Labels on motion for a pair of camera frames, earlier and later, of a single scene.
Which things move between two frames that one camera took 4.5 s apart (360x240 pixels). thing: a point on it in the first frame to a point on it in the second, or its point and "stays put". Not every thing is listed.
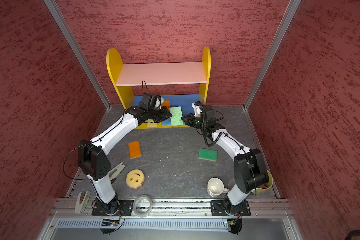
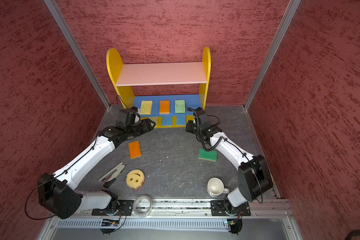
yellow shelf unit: x=125 y=76 stays put
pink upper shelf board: x=161 y=73 stays put
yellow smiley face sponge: x=135 y=178 stays put
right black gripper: x=190 y=122 to x=189 y=126
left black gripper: x=165 y=115 to x=147 y=125
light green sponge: x=177 y=115 to x=180 y=106
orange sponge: x=166 y=103 stays put
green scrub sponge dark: x=208 y=154 stays put
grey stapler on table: x=116 y=171 stays put
